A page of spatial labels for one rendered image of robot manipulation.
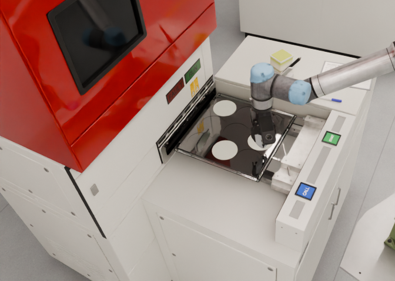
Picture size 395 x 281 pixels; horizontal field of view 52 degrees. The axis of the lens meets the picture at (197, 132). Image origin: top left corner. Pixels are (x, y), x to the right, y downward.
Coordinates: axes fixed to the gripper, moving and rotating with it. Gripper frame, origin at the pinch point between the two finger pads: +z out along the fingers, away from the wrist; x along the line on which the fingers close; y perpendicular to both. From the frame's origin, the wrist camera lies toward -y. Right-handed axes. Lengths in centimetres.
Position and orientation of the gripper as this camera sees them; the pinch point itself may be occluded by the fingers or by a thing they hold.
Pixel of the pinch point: (263, 146)
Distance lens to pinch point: 155.6
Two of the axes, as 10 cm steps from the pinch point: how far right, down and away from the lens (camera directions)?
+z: 1.2, 6.9, 7.1
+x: -9.9, 1.3, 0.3
